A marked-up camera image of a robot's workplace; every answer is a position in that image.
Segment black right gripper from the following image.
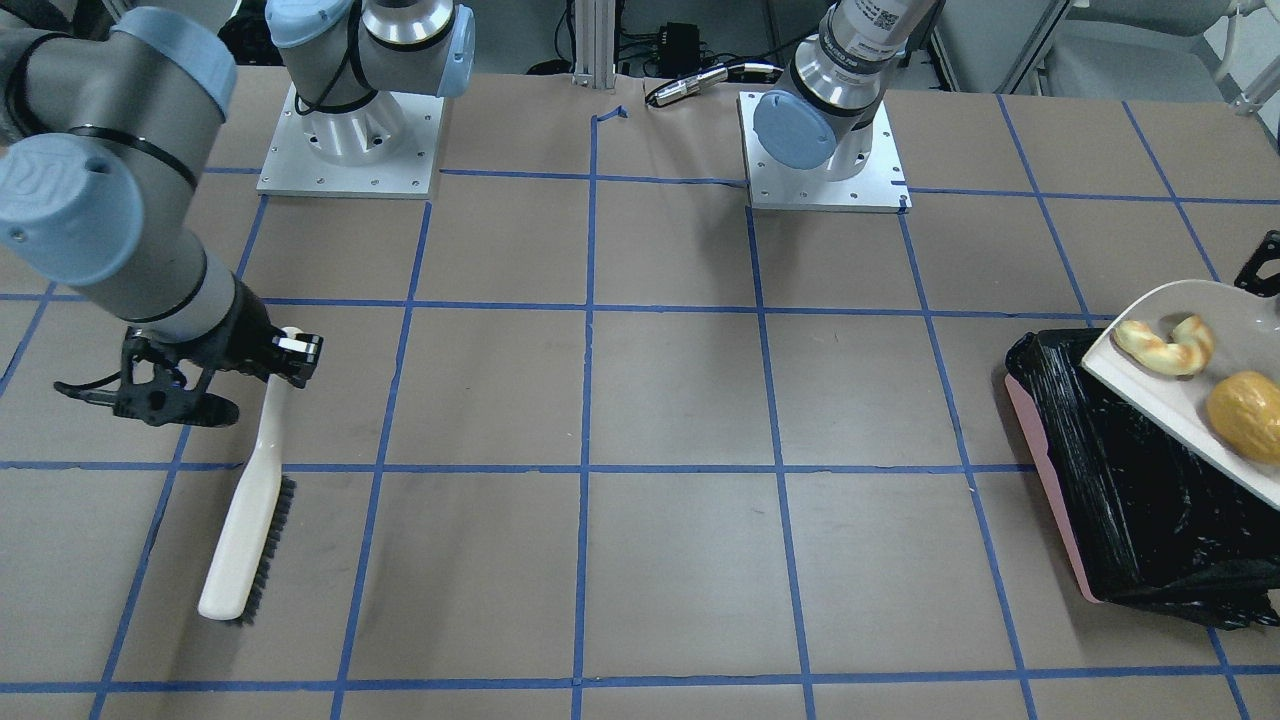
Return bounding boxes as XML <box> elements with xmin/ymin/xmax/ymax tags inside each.
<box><xmin>54</xmin><ymin>281</ymin><xmax>324</xmax><ymax>428</ymax></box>

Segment beige plastic dustpan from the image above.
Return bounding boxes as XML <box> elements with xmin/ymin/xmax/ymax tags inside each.
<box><xmin>1080</xmin><ymin>279</ymin><xmax>1279</xmax><ymax>507</ymax></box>

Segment toy croissant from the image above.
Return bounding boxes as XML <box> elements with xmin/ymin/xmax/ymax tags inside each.
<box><xmin>1112</xmin><ymin>314</ymin><xmax>1217</xmax><ymax>377</ymax></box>

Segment yellow bread roll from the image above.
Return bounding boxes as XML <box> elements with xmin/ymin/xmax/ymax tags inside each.
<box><xmin>1204</xmin><ymin>370</ymin><xmax>1279</xmax><ymax>466</ymax></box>

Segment beige hand brush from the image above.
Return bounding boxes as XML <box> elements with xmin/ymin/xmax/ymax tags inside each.
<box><xmin>197</xmin><ymin>374</ymin><xmax>294</xmax><ymax>624</ymax></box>

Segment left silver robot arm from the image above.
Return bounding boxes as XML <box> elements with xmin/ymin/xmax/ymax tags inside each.
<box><xmin>742</xmin><ymin>1</ymin><xmax>1277</xmax><ymax>316</ymax></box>

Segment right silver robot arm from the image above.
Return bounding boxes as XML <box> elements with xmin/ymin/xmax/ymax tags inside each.
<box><xmin>3</xmin><ymin>1</ymin><xmax>476</xmax><ymax>427</ymax></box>

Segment black lined trash bin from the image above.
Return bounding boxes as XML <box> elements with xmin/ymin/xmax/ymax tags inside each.
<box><xmin>1004</xmin><ymin>329</ymin><xmax>1279</xmax><ymax>630</ymax></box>

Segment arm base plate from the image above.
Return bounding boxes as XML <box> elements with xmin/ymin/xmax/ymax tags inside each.
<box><xmin>739</xmin><ymin>91</ymin><xmax>913</xmax><ymax>214</ymax></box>
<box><xmin>256</xmin><ymin>91</ymin><xmax>448</xmax><ymax>200</ymax></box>

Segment aluminium frame post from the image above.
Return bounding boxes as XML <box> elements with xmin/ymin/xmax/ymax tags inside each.
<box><xmin>571</xmin><ymin>0</ymin><xmax>618</xmax><ymax>94</ymax></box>

